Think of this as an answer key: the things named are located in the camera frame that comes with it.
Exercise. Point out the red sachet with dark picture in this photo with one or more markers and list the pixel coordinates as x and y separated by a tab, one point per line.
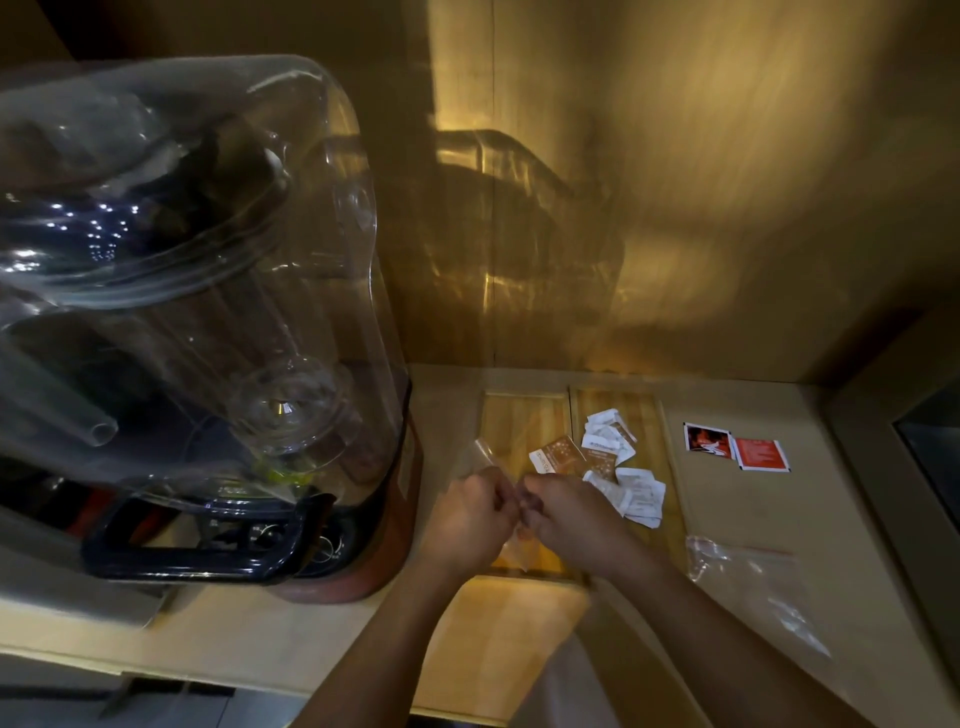
707	439

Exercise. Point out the person's left forearm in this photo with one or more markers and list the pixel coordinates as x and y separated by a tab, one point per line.
390	645

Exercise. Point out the grey framed glass panel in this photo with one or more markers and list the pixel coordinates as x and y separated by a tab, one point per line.
911	465

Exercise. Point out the clear blender sound cover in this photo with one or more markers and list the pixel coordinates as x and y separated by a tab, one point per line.
225	315

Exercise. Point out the person's right hand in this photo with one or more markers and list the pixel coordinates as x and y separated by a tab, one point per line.
581	525

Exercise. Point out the pile of small sachets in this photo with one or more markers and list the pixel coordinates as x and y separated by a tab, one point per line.
626	480

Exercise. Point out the blender jar with dark lid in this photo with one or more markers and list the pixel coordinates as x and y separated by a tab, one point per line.
142	225

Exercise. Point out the red blender base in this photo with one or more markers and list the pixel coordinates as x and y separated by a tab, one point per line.
390	517

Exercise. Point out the person's right forearm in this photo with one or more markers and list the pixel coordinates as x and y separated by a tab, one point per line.
720	645

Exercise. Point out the light wooden board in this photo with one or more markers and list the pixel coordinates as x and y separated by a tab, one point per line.
499	645

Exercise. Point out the person's left fingers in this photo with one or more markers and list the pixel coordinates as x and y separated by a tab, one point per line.
508	501

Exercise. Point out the small clear plastic bag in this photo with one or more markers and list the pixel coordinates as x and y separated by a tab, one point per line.
480	456

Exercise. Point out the large clear zip bag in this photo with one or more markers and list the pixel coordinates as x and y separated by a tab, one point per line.
757	592

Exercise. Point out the plain red sachet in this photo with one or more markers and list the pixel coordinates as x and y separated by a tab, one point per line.
761	454

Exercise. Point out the person's right fingers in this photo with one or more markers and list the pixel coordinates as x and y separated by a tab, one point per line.
536	504

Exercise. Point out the wooden compartment tray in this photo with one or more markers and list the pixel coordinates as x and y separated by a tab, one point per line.
525	424

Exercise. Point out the person's left hand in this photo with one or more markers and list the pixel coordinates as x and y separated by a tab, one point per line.
465	525

